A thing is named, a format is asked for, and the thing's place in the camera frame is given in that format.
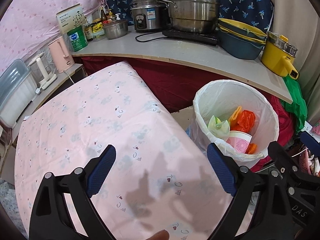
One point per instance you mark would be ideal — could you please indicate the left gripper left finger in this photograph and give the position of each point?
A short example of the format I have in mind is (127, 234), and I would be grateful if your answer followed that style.
(50, 216)

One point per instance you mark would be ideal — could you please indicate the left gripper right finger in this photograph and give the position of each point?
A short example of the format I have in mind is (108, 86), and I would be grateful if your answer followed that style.
(272, 218)

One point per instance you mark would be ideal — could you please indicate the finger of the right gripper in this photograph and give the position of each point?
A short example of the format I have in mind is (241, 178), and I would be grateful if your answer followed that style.
(298, 184)
(310, 142)

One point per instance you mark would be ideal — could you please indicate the pink patterned paper cup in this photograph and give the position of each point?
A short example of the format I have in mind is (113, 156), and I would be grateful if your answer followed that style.
(239, 141)

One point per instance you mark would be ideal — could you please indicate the red plastic bag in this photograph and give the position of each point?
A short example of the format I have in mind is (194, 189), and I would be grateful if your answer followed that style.
(245, 121)

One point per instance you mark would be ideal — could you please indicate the yellow green snack bag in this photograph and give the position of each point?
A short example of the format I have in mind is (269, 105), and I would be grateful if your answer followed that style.
(218, 128)

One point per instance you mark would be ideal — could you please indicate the orange foam fruit net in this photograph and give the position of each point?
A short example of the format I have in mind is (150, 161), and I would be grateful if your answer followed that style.
(233, 118)

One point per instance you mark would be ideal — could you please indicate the orange printed plastic bag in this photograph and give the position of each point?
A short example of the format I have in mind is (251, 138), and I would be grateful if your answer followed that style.
(251, 149)

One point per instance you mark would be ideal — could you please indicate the white lined trash bin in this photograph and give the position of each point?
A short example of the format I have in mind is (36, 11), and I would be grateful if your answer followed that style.
(221, 98)

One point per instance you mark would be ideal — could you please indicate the operator hand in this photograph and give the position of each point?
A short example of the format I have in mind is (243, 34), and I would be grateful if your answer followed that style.
(161, 235)

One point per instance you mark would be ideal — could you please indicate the green plastic bag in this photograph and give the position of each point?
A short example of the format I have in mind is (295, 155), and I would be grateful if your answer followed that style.
(298, 106)

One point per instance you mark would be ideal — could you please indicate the pink patterned tablecloth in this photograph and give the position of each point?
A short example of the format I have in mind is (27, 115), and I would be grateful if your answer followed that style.
(160, 180)

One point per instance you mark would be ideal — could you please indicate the yellow electric pot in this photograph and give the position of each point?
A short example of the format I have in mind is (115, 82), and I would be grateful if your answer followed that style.
(278, 56)

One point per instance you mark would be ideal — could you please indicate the stacked blue yellow basins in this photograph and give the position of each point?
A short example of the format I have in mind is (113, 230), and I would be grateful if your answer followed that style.
(239, 39)

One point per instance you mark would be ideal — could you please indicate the white dish rack with lid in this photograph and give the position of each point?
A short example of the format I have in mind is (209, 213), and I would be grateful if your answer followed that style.
(17, 91)

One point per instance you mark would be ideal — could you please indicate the black induction cooktop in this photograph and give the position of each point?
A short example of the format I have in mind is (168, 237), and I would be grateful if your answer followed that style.
(195, 37)

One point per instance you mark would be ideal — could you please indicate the white glass kettle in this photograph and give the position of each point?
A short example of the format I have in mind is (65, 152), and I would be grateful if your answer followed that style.
(42, 71)

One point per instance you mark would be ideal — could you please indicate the pink electric kettle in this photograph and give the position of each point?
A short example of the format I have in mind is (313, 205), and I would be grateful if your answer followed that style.
(61, 56)

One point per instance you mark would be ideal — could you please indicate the large steel steamer pot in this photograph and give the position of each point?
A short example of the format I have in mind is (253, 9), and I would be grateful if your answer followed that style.
(194, 16)

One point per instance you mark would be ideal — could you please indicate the green canister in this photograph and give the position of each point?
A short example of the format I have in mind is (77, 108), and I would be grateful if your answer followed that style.
(77, 38)

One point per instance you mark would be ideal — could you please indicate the dark sauce bottle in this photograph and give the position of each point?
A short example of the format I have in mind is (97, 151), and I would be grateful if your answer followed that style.
(88, 32)

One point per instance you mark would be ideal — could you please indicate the silver rice cooker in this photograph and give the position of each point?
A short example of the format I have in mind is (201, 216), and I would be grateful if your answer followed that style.
(148, 15)

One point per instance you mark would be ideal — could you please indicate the yellow label jar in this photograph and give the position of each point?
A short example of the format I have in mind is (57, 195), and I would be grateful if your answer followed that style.
(98, 32)

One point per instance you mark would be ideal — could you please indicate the small steel pot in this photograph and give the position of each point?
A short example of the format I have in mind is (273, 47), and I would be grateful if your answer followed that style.
(116, 29)

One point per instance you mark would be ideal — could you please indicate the white cardboard box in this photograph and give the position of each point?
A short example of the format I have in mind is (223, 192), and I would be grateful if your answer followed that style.
(70, 18)

